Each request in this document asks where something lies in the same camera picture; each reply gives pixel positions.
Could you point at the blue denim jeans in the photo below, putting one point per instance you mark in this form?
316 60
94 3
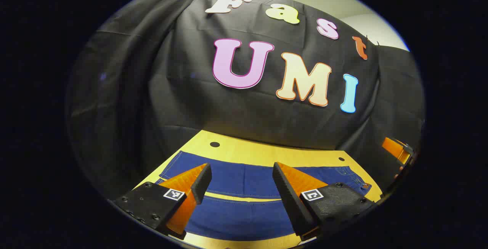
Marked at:
244 180

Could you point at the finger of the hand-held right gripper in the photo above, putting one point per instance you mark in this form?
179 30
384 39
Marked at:
392 148

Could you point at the black backdrop cloth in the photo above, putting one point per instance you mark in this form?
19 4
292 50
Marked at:
171 89

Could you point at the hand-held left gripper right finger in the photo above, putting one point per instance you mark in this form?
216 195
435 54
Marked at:
284 191

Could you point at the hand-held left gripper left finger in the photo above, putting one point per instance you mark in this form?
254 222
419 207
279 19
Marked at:
204 182

